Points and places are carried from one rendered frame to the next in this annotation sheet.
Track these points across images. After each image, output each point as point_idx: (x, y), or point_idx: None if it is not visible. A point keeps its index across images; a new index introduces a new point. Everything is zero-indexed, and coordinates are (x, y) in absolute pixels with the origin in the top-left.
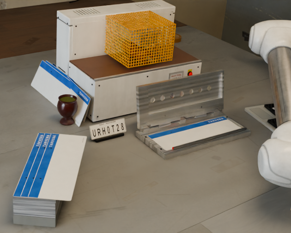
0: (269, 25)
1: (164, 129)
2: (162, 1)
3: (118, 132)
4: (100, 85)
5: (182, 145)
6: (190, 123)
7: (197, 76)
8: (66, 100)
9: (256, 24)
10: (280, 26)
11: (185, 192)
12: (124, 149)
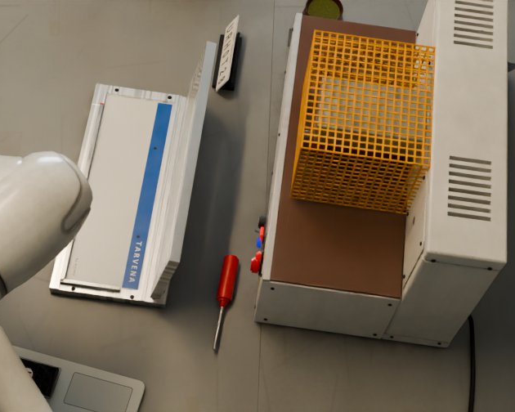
0: (24, 167)
1: (172, 144)
2: (485, 251)
3: (218, 74)
4: (292, 30)
5: (96, 122)
6: (158, 203)
7: (181, 181)
8: (323, 8)
9: (61, 162)
10: None
11: None
12: (172, 60)
